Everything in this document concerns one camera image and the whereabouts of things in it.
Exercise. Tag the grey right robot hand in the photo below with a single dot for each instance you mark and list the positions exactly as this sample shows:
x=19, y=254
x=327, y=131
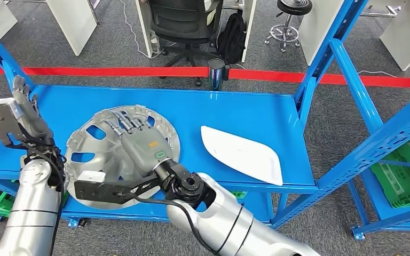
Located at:
x=145, y=148

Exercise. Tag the black stool with chrome base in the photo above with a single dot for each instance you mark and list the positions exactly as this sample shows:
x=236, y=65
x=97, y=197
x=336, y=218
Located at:
x=293, y=5

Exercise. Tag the white power strip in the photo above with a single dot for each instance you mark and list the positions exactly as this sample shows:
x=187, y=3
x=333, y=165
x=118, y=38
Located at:
x=154, y=42

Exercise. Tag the chrome desk foot bar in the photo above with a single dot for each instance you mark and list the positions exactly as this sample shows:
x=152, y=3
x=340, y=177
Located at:
x=24, y=1
x=378, y=15

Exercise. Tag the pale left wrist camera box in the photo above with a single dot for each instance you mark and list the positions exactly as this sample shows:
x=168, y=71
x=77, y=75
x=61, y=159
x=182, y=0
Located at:
x=0, y=120

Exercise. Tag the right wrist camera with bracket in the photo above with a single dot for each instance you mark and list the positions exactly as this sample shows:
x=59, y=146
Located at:
x=109, y=192

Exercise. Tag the black office chair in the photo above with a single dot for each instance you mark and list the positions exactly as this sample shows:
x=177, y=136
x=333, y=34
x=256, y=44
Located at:
x=180, y=21

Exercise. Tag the chrome stanchion post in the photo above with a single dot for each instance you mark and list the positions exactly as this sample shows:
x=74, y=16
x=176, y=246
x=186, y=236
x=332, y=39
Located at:
x=216, y=76

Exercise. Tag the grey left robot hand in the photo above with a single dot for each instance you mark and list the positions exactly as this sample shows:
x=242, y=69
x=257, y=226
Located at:
x=37, y=123

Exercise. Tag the black backpack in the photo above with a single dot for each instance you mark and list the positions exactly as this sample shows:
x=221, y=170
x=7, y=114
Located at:
x=231, y=39

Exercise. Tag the grey plastic wheel cover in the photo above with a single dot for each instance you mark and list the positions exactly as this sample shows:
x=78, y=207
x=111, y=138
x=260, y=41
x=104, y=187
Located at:
x=109, y=166

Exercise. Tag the white plastic panel part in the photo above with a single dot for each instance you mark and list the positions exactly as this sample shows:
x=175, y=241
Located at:
x=240, y=155

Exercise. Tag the red barrier belt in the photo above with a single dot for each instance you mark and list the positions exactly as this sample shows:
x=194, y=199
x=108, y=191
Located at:
x=102, y=71
x=279, y=76

